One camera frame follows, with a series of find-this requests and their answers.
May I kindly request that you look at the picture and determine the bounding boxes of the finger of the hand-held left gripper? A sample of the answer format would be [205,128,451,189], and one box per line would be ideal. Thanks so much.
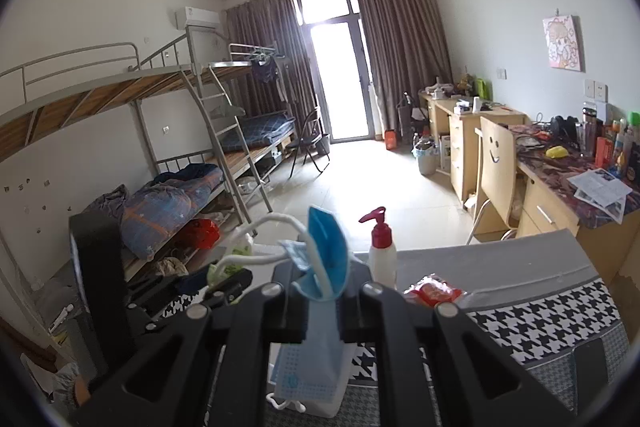
[200,269,254,309]

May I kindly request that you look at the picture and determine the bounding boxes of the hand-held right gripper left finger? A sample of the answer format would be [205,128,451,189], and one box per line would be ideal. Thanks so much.
[75,281,307,427]

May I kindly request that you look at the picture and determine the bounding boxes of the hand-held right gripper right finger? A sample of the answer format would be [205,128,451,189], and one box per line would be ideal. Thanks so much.
[339,281,578,427]

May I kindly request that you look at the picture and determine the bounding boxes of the green white wrapper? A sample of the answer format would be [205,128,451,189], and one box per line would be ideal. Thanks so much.
[206,232,257,289]

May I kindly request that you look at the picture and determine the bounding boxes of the blue face mask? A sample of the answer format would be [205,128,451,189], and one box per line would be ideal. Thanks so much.
[235,206,351,414]

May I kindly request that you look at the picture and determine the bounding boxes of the red plastic bag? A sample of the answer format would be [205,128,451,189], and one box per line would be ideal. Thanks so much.
[179,217,221,251]

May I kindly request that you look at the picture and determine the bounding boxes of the red snack packet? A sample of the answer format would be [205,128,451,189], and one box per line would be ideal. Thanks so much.
[403,274,464,309]

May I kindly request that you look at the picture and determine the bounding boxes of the grey crumpled cloth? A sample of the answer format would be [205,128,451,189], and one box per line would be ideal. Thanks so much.
[81,184,132,230]

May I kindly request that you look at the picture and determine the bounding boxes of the blue plaid quilt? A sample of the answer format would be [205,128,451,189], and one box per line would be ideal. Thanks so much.
[119,163,224,259]

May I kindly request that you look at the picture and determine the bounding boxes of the dark blue bedding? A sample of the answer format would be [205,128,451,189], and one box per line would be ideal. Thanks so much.
[220,110,297,148]

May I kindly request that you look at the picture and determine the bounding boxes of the black folding chair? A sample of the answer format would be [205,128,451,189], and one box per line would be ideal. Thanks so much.
[287,106,331,178]

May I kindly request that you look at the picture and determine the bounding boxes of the metal bed ladder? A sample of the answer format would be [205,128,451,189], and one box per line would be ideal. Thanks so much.
[192,66,274,214]

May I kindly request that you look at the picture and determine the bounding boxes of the small trash bin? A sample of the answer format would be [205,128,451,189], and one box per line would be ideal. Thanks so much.
[412,142,441,176]

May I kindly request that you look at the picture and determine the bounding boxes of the houndstooth blanket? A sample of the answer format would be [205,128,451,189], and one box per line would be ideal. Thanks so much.
[190,229,632,427]

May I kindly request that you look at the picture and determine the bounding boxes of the wooden chair with smiley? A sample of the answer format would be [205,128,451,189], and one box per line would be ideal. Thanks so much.
[466,116,529,244]

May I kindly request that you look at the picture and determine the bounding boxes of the metal bunk bed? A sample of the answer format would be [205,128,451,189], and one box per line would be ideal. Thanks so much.
[200,41,303,188]
[0,41,273,308]

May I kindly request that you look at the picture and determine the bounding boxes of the light wooden desk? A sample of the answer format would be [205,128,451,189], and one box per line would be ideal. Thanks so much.
[418,91,527,204]

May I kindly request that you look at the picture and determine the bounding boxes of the dark hanging clothes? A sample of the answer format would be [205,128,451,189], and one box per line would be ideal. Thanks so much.
[250,56,282,84]

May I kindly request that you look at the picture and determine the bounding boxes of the glass balcony door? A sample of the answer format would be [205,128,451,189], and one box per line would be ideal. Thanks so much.
[292,0,377,142]

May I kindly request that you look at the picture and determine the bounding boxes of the wooden desk with patterned cover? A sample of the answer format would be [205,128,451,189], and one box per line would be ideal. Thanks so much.
[514,122,640,290]

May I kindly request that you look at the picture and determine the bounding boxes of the brown curtain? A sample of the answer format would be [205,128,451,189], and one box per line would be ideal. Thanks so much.
[222,0,321,145]
[351,0,454,142]

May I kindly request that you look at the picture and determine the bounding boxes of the white air conditioner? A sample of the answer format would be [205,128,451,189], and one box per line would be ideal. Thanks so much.
[173,6,221,30]

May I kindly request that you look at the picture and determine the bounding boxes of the printed paper sheets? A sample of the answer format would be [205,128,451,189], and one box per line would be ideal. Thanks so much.
[567,168,634,224]

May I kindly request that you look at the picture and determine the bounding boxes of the black headphones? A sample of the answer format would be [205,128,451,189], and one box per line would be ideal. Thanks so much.
[549,115,581,144]

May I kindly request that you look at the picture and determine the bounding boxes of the group of bottles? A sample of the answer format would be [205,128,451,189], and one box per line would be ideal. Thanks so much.
[575,103,640,182]

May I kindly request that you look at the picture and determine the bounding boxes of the white wall socket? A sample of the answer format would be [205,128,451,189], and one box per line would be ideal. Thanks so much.
[584,79,608,103]

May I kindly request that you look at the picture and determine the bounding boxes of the pink cartoon wall picture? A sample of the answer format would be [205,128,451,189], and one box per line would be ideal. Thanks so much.
[542,14,584,72]

